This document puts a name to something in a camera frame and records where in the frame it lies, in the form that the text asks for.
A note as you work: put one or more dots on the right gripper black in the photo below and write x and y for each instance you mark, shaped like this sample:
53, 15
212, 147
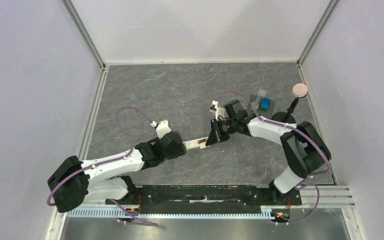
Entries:
216, 131

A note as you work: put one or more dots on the white remote control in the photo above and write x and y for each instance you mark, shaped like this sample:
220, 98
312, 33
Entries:
193, 144

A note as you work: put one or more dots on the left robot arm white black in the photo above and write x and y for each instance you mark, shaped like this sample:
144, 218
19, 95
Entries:
76, 181

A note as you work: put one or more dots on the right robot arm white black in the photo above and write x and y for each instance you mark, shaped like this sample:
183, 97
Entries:
303, 147

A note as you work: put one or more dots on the grey lego brick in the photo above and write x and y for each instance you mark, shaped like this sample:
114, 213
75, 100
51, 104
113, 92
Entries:
254, 106

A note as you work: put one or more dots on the grey lego baseplate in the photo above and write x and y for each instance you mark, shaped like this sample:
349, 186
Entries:
269, 114

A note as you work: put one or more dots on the blue lego brick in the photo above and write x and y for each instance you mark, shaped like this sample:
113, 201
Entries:
265, 104

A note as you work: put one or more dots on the clear plastic block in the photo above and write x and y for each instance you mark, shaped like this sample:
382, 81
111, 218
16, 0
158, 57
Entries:
262, 93

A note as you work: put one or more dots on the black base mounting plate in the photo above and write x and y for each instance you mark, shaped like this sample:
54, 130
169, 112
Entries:
207, 199

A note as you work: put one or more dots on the black stand with pink disc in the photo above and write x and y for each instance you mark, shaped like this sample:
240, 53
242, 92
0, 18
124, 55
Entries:
300, 90

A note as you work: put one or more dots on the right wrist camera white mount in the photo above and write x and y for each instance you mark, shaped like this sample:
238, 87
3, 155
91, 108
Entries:
218, 111

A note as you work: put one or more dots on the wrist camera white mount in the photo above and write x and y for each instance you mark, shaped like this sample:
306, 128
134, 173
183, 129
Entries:
162, 128
218, 111

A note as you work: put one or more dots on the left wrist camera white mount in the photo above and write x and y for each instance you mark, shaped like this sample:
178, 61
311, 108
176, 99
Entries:
162, 128

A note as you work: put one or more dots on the white slotted cable duct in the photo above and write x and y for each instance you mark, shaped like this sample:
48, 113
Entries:
116, 212

